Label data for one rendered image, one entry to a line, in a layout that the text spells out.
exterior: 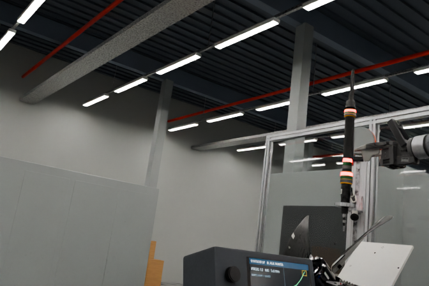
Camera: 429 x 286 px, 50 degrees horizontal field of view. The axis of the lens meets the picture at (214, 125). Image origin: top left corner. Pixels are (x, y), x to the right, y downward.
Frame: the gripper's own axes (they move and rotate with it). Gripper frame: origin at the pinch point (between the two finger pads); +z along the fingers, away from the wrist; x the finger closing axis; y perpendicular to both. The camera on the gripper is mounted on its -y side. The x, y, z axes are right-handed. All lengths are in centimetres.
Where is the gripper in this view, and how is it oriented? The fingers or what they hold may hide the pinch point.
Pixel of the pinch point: (364, 150)
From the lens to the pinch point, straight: 173.4
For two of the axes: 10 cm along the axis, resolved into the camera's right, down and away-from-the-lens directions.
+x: 8.1, 2.5, 5.3
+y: -0.9, 9.5, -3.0
